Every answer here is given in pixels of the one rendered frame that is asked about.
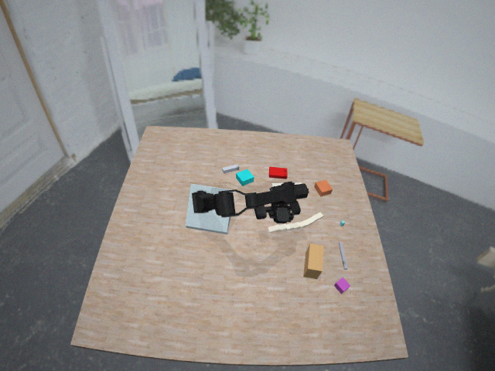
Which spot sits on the small purple block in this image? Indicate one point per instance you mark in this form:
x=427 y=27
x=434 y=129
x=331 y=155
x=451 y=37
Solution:
x=342 y=285

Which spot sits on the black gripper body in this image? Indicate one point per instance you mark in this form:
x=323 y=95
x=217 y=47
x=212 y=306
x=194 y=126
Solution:
x=261 y=211

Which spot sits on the red box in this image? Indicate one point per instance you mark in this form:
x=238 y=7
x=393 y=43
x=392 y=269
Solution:
x=280 y=173

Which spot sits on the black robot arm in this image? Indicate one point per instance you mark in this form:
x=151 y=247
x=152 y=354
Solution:
x=223 y=202

